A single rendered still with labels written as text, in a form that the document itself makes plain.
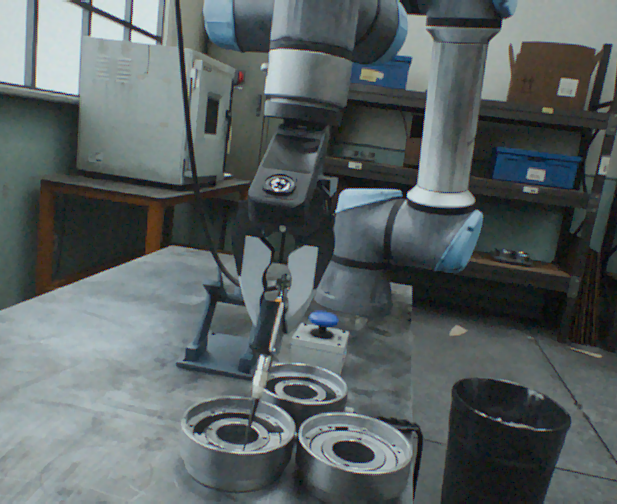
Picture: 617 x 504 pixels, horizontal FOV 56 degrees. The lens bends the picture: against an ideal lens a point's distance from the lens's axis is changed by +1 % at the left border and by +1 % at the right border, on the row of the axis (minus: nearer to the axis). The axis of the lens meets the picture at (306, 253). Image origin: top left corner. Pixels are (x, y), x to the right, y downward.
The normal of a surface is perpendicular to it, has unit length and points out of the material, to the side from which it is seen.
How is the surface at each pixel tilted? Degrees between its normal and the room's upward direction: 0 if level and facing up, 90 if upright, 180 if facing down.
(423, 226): 102
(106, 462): 0
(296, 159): 32
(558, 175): 90
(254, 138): 90
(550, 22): 90
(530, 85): 93
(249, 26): 117
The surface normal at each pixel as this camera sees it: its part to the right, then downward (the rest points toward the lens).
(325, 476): -0.51, 0.10
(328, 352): -0.18, 0.17
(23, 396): 0.13, -0.97
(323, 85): 0.36, 0.24
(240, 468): 0.15, 0.21
